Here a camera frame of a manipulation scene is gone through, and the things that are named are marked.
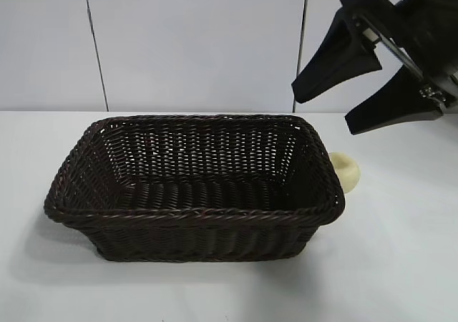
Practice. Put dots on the dark brown wicker basket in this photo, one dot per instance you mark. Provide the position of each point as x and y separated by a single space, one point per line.
197 200

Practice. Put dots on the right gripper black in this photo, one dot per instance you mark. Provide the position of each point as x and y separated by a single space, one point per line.
426 25

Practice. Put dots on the pale yellow egg yolk pastry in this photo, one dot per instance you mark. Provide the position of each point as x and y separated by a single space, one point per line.
349 175

